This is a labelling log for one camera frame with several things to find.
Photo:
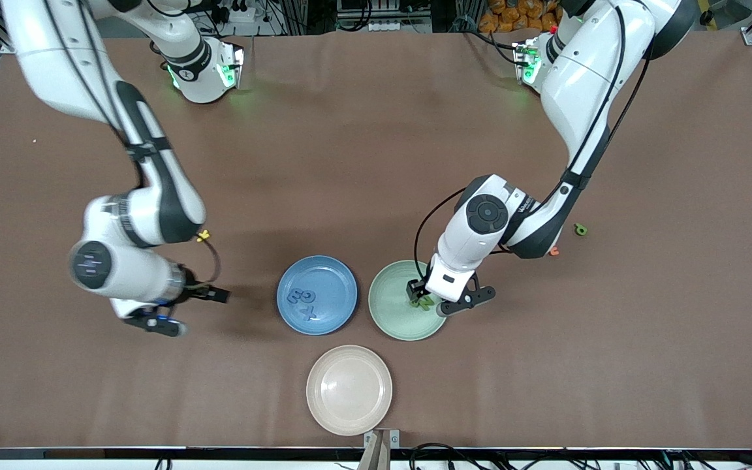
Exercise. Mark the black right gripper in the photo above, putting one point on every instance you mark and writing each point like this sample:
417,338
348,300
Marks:
194,292

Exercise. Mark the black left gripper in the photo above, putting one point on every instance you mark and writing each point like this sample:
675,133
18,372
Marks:
414,289

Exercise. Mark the green foam letter N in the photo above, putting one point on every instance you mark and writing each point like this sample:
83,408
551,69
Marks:
426,305

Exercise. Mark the blue foam letter E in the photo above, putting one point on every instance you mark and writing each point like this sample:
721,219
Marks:
296,297

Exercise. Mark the blue foam letter G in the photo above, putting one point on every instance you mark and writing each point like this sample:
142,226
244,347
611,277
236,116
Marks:
305,297

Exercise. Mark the blue foam letter X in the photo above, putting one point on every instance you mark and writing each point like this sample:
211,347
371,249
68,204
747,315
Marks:
309,312

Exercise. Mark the green foam letter P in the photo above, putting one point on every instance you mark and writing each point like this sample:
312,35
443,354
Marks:
580,229

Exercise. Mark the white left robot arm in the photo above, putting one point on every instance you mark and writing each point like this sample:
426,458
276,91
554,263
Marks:
578,78

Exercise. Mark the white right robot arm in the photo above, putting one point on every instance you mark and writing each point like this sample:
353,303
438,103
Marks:
128,274

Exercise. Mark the light green plate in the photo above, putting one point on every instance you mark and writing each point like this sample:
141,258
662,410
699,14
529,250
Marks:
395,320

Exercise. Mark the yellow foam letter Y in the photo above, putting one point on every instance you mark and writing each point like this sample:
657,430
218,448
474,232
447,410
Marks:
203,236

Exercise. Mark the blue plate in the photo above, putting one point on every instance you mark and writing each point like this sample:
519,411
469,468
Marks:
330,281

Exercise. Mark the beige plate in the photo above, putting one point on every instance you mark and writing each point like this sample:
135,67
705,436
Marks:
348,390

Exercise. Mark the brown table cover sheet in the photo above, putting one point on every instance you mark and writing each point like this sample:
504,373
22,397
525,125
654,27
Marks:
376,163

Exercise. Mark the white power strip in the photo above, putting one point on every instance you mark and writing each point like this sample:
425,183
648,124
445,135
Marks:
382,26
242,12

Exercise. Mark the bag of orange fruit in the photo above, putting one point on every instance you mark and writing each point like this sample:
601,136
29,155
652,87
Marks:
513,16

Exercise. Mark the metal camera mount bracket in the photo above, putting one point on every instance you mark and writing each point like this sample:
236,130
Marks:
381,444

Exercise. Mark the black table edge rail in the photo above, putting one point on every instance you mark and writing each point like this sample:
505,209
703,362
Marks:
154,453

